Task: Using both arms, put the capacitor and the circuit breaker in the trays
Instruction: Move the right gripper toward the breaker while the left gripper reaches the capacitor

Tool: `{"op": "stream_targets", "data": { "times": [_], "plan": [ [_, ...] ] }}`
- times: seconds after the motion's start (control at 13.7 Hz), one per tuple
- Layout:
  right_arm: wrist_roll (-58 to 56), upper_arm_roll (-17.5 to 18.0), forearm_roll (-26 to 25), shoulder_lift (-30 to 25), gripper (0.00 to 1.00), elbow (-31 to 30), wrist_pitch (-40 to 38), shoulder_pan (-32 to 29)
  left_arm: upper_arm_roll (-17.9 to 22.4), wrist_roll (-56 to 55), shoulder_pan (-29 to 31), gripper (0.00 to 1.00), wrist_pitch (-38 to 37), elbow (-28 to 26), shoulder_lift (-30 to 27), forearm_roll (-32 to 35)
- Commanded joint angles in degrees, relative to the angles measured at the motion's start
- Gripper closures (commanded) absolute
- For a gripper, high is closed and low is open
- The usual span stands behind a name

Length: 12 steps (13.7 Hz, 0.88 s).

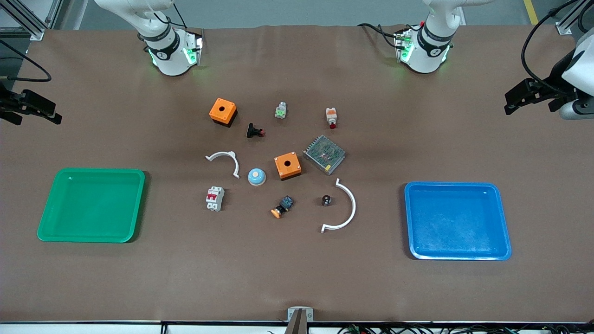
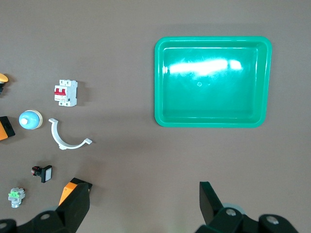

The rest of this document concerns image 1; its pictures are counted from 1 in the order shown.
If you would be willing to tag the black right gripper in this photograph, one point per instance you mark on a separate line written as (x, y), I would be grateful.
(10, 105)

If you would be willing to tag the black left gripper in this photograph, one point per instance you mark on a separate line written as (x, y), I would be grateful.
(550, 88)

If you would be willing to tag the white red circuit breaker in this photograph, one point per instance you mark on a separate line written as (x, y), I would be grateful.
(215, 198)

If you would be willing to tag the black cylindrical capacitor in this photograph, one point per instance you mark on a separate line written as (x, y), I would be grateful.
(326, 200)

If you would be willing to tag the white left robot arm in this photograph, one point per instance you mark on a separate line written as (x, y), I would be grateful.
(427, 48)

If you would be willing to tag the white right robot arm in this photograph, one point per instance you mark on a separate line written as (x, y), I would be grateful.
(168, 51)

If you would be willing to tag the green plastic tray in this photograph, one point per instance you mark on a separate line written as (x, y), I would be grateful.
(90, 206)

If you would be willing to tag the blue plastic tray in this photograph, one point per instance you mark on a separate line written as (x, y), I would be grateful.
(457, 222)

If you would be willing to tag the orange button box upper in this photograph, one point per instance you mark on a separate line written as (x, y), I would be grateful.
(222, 109)

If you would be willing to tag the small white curved clip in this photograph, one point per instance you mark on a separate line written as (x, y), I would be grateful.
(227, 154)

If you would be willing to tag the large white curved clip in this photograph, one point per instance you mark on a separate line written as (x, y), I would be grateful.
(352, 204)

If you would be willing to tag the metal mesh power supply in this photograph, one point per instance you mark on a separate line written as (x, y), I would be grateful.
(325, 154)

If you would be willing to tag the black red push button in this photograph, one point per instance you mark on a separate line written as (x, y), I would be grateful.
(253, 130)

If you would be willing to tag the blue dome buzzer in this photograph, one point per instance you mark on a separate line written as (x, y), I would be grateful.
(256, 176)

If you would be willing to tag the all orange button box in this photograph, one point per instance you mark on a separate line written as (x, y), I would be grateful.
(287, 163)

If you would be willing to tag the orange mushroom push button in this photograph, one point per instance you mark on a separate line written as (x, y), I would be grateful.
(282, 206)

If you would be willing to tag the brown table cover mat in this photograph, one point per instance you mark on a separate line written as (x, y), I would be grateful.
(297, 273)

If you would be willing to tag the aluminium frame profile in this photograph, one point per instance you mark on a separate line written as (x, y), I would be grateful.
(28, 18)
(568, 21)

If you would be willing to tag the white switch red lens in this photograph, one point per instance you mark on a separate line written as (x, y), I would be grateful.
(331, 116)

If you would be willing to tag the grey switch green lens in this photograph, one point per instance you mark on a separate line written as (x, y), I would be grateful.
(280, 110)

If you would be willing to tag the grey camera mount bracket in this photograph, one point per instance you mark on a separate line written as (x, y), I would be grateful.
(300, 317)

